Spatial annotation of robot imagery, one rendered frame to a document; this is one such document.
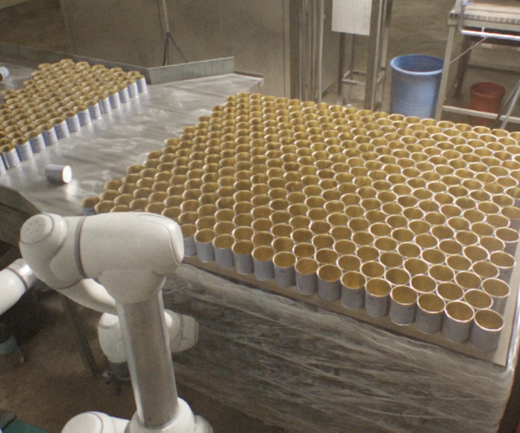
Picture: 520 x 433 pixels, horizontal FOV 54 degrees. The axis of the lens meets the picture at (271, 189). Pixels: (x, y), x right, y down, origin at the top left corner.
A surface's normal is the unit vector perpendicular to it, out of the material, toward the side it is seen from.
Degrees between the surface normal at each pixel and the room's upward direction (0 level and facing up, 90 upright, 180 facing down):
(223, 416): 0
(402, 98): 93
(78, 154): 0
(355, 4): 90
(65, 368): 0
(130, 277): 86
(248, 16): 90
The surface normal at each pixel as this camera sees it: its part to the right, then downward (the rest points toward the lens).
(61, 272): -0.09, 0.79
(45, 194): -0.03, -0.83
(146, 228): 0.25, -0.54
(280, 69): -0.46, 0.51
